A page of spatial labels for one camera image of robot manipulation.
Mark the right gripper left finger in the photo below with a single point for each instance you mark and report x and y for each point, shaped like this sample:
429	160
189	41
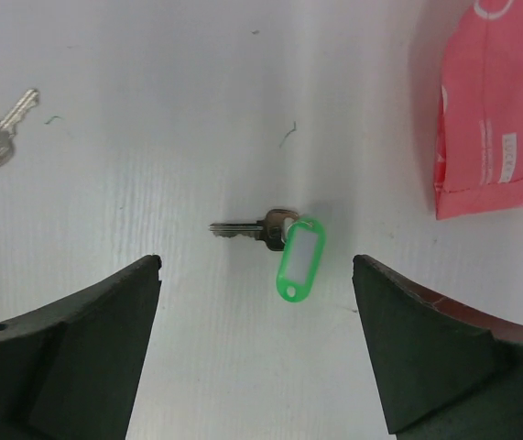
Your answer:
71	369

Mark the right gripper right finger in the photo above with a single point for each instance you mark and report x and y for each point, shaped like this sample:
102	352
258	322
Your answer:
443	369

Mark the key with green tag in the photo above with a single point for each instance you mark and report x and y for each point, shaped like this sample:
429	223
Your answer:
299	238

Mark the pink patterned cloth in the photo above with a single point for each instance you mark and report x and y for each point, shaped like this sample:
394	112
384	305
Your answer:
479	146

